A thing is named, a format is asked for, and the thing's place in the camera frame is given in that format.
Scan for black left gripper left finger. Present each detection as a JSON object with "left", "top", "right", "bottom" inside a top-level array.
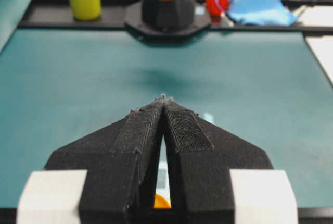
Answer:
[{"left": 16, "top": 94, "right": 165, "bottom": 224}]

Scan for blue cloth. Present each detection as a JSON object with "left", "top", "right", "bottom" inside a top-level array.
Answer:
[{"left": 227, "top": 0, "right": 297, "bottom": 26}]

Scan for orange yellow cup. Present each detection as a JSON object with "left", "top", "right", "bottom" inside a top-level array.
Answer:
[{"left": 153, "top": 193, "right": 171, "bottom": 209}]

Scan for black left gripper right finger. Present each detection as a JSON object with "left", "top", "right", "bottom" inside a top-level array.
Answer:
[{"left": 162, "top": 95, "right": 299, "bottom": 224}]

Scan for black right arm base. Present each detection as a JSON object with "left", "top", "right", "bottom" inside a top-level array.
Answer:
[{"left": 125, "top": 0, "right": 211, "bottom": 38}]

